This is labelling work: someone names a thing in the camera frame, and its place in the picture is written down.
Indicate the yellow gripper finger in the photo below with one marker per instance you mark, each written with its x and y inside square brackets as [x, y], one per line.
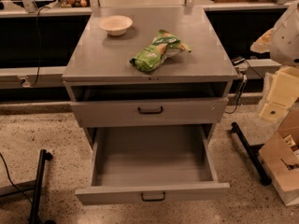
[263, 43]

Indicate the green rice chip bag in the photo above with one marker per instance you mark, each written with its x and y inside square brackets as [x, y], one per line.
[164, 45]

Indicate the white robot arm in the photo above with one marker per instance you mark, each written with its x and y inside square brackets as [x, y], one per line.
[282, 41]

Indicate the grey drawer cabinet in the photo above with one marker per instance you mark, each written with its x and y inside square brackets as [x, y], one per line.
[100, 69]

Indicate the open grey lower drawer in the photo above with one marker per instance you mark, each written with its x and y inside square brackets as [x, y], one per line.
[127, 161]

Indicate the small black connector box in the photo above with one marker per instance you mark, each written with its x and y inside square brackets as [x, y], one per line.
[238, 60]

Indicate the black metal leg right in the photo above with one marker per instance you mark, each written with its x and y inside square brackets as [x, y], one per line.
[253, 152]

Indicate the open cardboard box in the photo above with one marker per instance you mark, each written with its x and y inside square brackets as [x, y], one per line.
[281, 162]

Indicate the white paper bowl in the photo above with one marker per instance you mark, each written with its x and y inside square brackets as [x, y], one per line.
[116, 25]

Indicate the black metal stand left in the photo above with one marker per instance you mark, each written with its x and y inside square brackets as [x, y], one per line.
[31, 190]

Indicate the black upper drawer handle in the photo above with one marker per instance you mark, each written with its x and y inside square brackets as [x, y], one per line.
[153, 111]

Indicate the black drawer handle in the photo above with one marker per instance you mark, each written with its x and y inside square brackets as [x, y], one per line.
[152, 197]
[153, 111]

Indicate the black lower drawer handle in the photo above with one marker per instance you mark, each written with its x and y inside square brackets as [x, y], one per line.
[152, 197]

